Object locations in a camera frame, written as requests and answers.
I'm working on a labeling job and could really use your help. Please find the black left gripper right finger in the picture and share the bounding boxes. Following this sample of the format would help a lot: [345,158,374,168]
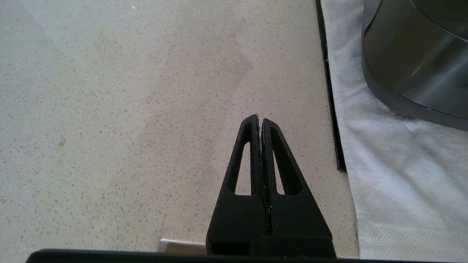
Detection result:
[261,118,336,258]

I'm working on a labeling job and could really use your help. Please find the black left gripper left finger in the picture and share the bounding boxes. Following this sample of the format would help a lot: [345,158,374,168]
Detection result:
[206,114,272,256]

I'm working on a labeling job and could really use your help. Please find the black rice cooker body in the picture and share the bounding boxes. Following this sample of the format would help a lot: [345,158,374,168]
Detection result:
[361,0,468,131]

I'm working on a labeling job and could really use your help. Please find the white cloth mat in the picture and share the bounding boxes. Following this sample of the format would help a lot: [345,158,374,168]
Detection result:
[320,0,468,260]

